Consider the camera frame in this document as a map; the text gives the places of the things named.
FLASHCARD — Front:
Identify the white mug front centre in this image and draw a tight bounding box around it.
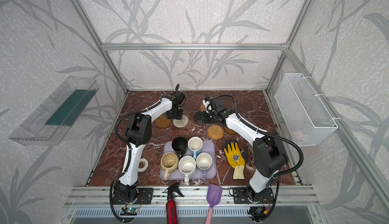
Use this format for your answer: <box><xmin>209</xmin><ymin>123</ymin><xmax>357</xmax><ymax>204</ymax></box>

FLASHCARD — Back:
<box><xmin>178</xmin><ymin>156</ymin><xmax>197</xmax><ymax>185</ymax></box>

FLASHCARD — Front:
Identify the purple plastic scoop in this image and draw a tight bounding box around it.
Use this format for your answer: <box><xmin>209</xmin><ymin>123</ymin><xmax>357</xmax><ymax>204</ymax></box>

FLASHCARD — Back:
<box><xmin>205</xmin><ymin>184</ymin><xmax>223</xmax><ymax>224</ymax></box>

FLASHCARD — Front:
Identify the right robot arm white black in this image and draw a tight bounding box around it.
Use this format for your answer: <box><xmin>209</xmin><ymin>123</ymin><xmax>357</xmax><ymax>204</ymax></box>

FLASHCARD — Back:
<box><xmin>197</xmin><ymin>94</ymin><xmax>304</xmax><ymax>203</ymax></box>

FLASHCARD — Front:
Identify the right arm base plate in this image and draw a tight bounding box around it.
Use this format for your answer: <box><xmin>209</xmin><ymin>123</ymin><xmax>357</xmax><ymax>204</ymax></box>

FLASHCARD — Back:
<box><xmin>232</xmin><ymin>187</ymin><xmax>274</xmax><ymax>204</ymax></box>

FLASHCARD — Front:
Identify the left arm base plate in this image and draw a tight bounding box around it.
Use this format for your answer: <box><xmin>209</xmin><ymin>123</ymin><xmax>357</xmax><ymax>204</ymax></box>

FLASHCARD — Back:
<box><xmin>112</xmin><ymin>188</ymin><xmax>154</xmax><ymax>205</ymax></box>

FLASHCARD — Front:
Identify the white wire mesh basket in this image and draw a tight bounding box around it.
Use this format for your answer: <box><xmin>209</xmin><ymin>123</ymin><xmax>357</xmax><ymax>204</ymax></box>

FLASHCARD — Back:
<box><xmin>275</xmin><ymin>73</ymin><xmax>338</xmax><ymax>147</ymax></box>

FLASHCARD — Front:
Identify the green circuit board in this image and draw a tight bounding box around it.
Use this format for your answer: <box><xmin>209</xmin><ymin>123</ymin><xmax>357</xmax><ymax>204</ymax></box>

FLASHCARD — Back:
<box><xmin>120</xmin><ymin>207</ymin><xmax>139</xmax><ymax>216</ymax></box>

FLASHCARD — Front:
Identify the clear plastic wall shelf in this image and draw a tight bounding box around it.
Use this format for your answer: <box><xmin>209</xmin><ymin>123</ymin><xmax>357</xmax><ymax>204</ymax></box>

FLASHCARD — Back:
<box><xmin>9</xmin><ymin>76</ymin><xmax>99</xmax><ymax>146</ymax></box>

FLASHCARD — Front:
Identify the white tape roll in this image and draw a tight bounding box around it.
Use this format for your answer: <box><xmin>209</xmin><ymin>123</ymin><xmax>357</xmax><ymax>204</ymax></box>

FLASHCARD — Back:
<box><xmin>138</xmin><ymin>158</ymin><xmax>149</xmax><ymax>172</ymax></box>

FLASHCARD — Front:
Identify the red spray bottle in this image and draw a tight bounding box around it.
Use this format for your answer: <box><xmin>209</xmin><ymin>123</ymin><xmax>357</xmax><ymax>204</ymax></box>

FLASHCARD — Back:
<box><xmin>164</xmin><ymin>182</ymin><xmax>184</xmax><ymax>224</ymax></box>

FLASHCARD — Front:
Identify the large round wooden coaster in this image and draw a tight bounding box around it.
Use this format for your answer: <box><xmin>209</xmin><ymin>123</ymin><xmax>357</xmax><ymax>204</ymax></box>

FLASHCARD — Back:
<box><xmin>223</xmin><ymin>126</ymin><xmax>237</xmax><ymax>135</ymax></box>

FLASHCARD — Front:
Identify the beige mug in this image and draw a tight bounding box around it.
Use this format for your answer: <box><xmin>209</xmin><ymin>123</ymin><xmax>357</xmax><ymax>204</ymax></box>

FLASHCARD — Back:
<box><xmin>161</xmin><ymin>152</ymin><xmax>179</xmax><ymax>180</ymax></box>

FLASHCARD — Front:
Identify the lilac mug white inside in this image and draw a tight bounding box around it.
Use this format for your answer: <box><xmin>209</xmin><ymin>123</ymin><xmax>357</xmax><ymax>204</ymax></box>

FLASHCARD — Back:
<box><xmin>196</xmin><ymin>153</ymin><xmax>213</xmax><ymax>179</ymax></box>

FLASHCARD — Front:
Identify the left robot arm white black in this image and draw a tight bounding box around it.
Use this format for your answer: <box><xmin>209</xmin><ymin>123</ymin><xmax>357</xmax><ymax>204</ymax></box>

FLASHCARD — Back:
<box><xmin>111</xmin><ymin>91</ymin><xmax>186</xmax><ymax>202</ymax></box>

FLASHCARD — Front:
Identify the colourful woven round coaster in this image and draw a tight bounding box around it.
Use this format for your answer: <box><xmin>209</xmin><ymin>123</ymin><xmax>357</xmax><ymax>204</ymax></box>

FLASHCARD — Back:
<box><xmin>173</xmin><ymin>115</ymin><xmax>189</xmax><ymax>128</ymax></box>

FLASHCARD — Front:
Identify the small round wooden coaster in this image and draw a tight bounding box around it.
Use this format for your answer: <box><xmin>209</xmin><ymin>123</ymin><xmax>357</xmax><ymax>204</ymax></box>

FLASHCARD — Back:
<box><xmin>156</xmin><ymin>115</ymin><xmax>172</xmax><ymax>128</ymax></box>

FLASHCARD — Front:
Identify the lilac plastic tray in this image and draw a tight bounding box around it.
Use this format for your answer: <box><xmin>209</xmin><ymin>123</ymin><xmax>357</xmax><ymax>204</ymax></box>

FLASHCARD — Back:
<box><xmin>161</xmin><ymin>140</ymin><xmax>217</xmax><ymax>184</ymax></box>

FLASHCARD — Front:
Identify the woven rattan round coaster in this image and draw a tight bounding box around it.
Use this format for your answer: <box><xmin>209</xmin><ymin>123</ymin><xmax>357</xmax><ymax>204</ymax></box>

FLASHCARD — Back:
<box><xmin>207</xmin><ymin>125</ymin><xmax>224</xmax><ymax>140</ymax></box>

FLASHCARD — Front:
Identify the black mug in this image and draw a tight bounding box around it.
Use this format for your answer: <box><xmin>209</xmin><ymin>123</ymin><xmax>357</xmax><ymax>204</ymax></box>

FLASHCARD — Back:
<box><xmin>172</xmin><ymin>137</ymin><xmax>188</xmax><ymax>159</ymax></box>

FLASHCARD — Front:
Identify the light blue mug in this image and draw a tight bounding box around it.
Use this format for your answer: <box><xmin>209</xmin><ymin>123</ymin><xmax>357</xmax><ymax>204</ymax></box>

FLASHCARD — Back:
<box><xmin>188</xmin><ymin>137</ymin><xmax>203</xmax><ymax>159</ymax></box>

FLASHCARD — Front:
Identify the yellow black work glove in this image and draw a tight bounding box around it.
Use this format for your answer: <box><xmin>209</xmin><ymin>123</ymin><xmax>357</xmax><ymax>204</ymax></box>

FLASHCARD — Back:
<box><xmin>224</xmin><ymin>142</ymin><xmax>246</xmax><ymax>179</ymax></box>

